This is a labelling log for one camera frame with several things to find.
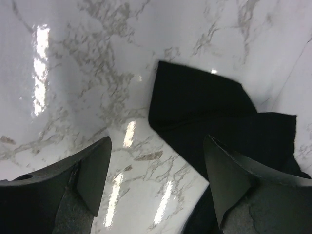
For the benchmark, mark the black t shirt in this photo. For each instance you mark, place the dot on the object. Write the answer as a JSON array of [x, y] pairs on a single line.
[[189, 105]]

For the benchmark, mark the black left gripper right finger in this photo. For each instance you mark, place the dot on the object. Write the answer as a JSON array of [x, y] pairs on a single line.
[[251, 198]]

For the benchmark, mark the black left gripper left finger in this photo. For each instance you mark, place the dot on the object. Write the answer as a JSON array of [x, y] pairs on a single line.
[[62, 198]]

